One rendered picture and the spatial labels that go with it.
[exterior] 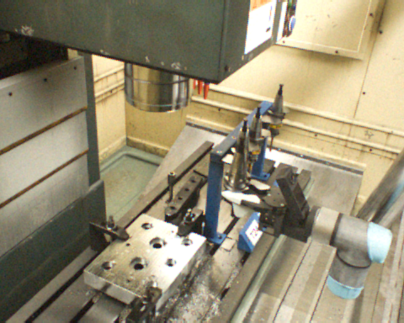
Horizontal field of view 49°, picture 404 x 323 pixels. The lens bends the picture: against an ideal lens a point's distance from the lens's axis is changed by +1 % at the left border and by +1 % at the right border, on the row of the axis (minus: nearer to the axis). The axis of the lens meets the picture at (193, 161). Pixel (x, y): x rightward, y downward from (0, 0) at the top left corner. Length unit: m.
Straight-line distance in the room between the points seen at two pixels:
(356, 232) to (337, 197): 1.05
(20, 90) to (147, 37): 0.54
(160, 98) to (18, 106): 0.49
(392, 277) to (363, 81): 0.77
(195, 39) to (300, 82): 1.22
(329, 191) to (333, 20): 0.71
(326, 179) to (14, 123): 1.33
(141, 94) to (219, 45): 0.25
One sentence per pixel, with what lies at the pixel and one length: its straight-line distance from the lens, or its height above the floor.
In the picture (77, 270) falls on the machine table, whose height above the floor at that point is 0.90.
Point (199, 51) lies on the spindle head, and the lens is 0.83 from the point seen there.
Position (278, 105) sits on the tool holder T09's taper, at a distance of 1.61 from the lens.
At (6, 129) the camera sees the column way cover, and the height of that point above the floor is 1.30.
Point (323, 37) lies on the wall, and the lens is 1.93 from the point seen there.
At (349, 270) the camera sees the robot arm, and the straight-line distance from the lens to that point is 1.03.
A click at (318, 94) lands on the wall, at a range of 2.00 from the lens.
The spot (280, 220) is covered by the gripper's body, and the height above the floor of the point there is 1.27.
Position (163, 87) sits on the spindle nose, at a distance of 0.97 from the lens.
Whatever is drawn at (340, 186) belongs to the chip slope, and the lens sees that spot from 2.06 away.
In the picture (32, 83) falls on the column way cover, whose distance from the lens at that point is 1.35.
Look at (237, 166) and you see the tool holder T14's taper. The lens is 0.99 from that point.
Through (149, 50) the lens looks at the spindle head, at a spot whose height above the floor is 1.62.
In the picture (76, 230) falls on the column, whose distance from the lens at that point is 1.78.
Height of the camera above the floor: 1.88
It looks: 31 degrees down
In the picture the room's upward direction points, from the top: 4 degrees clockwise
